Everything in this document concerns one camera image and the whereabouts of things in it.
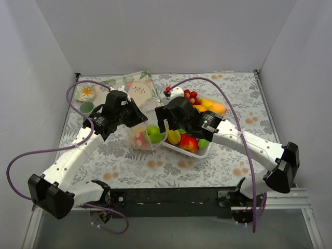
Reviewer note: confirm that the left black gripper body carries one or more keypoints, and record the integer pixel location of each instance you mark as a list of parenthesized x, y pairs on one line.
[(135, 114)]

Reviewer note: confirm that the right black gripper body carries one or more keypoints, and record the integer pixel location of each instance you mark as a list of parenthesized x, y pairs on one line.
[(166, 118)]

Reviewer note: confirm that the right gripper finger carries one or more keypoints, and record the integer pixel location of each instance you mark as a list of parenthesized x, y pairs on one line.
[(173, 125), (161, 116)]

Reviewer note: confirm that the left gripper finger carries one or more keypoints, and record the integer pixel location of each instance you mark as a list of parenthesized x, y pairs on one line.
[(128, 121), (136, 115)]

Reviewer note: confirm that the yellow star fruit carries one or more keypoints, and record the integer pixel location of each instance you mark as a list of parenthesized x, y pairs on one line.
[(174, 137)]

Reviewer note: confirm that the pink peach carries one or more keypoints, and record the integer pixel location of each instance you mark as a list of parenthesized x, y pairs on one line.
[(138, 139)]

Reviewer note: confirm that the green apple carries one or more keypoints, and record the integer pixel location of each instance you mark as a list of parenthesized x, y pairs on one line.
[(154, 134)]

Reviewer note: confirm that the clear dotted zip bag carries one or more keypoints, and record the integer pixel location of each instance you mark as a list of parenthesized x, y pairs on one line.
[(148, 109)]

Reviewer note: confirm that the red yellow apple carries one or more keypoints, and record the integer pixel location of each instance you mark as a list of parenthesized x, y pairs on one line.
[(188, 143)]

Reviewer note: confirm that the light green chayote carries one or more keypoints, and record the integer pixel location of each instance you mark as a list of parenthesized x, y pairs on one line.
[(203, 144)]

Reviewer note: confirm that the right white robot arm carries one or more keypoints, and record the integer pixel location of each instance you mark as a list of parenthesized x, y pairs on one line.
[(281, 162)]

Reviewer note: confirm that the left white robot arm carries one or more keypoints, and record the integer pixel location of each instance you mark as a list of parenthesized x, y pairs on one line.
[(52, 190)]

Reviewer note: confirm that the orange mango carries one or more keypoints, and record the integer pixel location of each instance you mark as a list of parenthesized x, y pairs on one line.
[(200, 108)]

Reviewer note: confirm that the red lychee bunch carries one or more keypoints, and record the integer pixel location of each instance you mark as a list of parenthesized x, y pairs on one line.
[(192, 97)]

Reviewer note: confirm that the yellow bell pepper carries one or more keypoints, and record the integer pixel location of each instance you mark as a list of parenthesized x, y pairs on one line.
[(207, 103)]

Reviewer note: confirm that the pink and cream plate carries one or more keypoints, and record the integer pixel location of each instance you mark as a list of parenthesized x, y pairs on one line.
[(139, 91)]

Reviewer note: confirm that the yellow orange round fruit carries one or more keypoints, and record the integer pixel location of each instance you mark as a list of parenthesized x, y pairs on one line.
[(218, 109)]

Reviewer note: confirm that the green cup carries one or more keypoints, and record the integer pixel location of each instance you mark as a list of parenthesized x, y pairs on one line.
[(86, 108)]

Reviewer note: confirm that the white plastic fruit tray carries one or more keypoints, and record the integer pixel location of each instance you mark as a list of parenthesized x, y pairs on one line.
[(201, 153)]

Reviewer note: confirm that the small floral bowl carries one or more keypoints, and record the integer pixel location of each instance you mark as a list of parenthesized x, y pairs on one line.
[(85, 93)]

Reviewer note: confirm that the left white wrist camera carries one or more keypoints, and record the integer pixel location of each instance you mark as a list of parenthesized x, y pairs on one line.
[(124, 88)]

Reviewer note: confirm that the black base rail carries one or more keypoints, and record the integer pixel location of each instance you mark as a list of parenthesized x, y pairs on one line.
[(178, 202)]

